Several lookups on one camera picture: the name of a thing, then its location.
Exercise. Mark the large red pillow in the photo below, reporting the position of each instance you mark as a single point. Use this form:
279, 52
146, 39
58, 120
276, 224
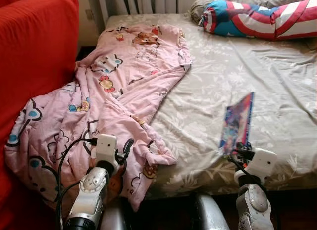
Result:
34, 52

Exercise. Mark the bed with beige floral sheet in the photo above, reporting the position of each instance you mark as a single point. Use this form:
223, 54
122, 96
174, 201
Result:
237, 67

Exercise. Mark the grey curtain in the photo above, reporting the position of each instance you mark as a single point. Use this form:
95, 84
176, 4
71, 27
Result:
124, 2

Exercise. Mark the silver robot right leg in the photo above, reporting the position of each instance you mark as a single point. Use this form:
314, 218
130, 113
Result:
210, 215

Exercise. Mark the colourful picture book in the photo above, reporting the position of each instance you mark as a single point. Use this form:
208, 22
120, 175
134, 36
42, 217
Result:
237, 121

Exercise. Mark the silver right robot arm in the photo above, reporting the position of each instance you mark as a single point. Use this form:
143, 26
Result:
255, 203

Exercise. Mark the silver robot leg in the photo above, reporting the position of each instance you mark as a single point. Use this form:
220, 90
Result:
210, 215
115, 217

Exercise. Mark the shield print bolster pillow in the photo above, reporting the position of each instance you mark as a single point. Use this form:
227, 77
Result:
257, 22

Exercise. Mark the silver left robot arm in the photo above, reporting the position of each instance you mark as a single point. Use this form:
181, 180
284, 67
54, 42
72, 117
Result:
89, 195

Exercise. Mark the pink cartoon print blanket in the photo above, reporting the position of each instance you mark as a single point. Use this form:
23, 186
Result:
124, 76

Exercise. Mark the silver robot left leg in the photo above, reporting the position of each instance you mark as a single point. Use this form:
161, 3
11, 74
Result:
115, 217

